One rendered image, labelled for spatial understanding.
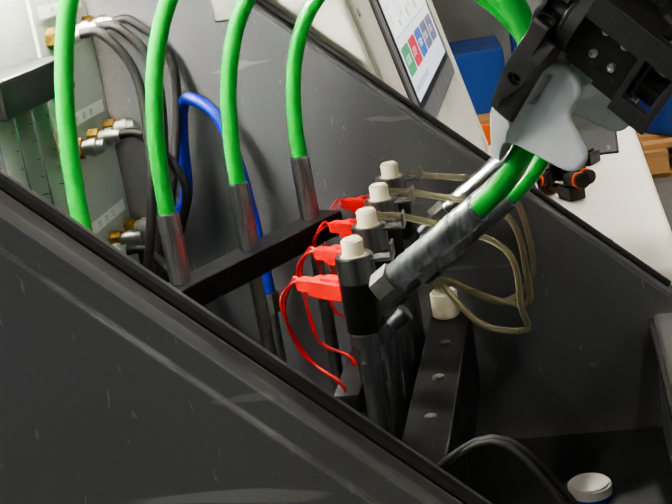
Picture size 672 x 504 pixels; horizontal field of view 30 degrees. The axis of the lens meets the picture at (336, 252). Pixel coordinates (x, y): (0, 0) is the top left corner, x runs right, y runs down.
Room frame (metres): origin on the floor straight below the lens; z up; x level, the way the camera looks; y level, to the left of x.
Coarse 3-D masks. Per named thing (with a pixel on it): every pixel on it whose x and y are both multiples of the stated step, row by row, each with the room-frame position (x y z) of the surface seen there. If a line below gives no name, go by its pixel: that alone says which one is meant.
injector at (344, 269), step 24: (336, 264) 0.87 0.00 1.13; (360, 264) 0.86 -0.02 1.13; (360, 288) 0.86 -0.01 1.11; (360, 312) 0.86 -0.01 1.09; (408, 312) 0.87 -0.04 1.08; (360, 336) 0.86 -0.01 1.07; (384, 336) 0.86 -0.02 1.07; (360, 360) 0.87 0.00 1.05; (384, 360) 0.87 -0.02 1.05; (384, 384) 0.87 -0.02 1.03; (384, 408) 0.87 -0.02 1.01
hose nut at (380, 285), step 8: (384, 264) 0.77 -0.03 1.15; (376, 272) 0.77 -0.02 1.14; (384, 272) 0.76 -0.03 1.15; (376, 280) 0.77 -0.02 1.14; (384, 280) 0.76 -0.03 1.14; (376, 288) 0.77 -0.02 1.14; (384, 288) 0.76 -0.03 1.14; (392, 288) 0.76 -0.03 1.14; (400, 288) 0.76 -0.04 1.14; (376, 296) 0.77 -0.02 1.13; (384, 296) 0.76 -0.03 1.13; (392, 296) 0.77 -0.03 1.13
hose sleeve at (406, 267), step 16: (464, 208) 0.73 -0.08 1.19; (448, 224) 0.73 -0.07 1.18; (464, 224) 0.73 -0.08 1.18; (480, 224) 0.73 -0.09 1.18; (432, 240) 0.74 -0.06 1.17; (448, 240) 0.74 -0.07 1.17; (400, 256) 0.76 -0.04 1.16; (416, 256) 0.75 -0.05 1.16; (432, 256) 0.74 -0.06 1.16; (400, 272) 0.76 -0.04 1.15; (416, 272) 0.75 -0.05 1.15
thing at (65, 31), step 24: (72, 0) 0.89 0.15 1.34; (504, 0) 0.71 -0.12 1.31; (72, 24) 0.89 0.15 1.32; (528, 24) 0.70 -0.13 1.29; (72, 48) 0.90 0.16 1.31; (72, 72) 0.90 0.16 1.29; (72, 96) 0.90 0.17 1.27; (72, 120) 0.90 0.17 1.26; (72, 144) 0.90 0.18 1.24; (72, 168) 0.91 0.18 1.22; (504, 168) 0.71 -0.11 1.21; (72, 192) 0.91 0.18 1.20; (480, 192) 0.73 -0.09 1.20; (504, 192) 0.72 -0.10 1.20; (72, 216) 0.91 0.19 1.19
